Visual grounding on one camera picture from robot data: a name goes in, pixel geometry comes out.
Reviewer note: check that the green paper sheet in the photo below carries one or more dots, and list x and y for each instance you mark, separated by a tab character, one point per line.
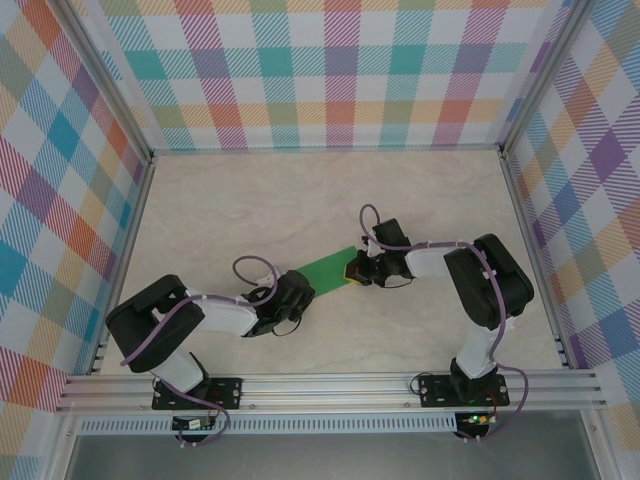
327	272

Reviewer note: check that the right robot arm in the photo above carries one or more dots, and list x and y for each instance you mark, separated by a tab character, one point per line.
435	262

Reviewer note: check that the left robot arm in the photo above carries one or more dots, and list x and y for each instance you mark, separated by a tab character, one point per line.
220	315

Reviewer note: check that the grey metal shelf panel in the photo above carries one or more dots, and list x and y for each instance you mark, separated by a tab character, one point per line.
325	460

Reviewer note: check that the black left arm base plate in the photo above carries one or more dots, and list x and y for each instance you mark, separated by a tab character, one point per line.
232	395

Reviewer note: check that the aluminium long mounting rail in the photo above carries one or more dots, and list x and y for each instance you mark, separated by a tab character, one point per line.
325	390

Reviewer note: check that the aluminium thin wall-base rail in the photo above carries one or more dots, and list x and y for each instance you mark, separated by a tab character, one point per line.
325	149

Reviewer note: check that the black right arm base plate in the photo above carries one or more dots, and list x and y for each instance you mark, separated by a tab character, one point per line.
430	400

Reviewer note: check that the aluminium right side rail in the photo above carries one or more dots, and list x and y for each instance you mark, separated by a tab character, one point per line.
533	260

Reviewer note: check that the aluminium left side rail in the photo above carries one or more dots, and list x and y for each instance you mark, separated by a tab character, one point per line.
124	265

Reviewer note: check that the aluminium right corner post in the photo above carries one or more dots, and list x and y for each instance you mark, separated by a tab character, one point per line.
540	75

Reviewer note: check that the aluminium corner post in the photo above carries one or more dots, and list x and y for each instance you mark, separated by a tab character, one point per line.
540	75
112	80

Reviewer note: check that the aluminium left corner post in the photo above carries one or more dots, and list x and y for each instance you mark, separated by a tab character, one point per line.
112	80

